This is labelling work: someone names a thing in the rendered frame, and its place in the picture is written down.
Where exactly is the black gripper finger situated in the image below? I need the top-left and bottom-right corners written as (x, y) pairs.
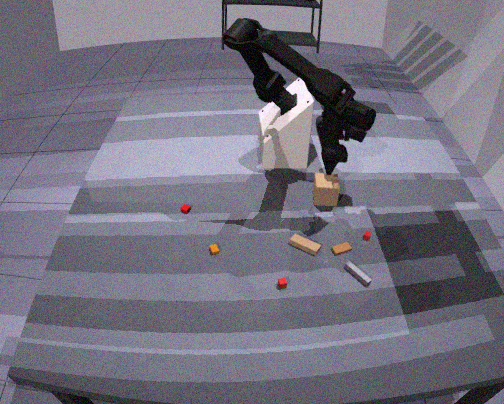
top-left (322, 159), bottom-right (338, 175)
top-left (316, 127), bottom-right (330, 147)

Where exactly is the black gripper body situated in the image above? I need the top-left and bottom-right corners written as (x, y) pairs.
top-left (316, 111), bottom-right (348, 163)

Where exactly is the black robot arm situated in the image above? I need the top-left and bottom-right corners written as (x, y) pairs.
top-left (222, 18), bottom-right (376, 143)

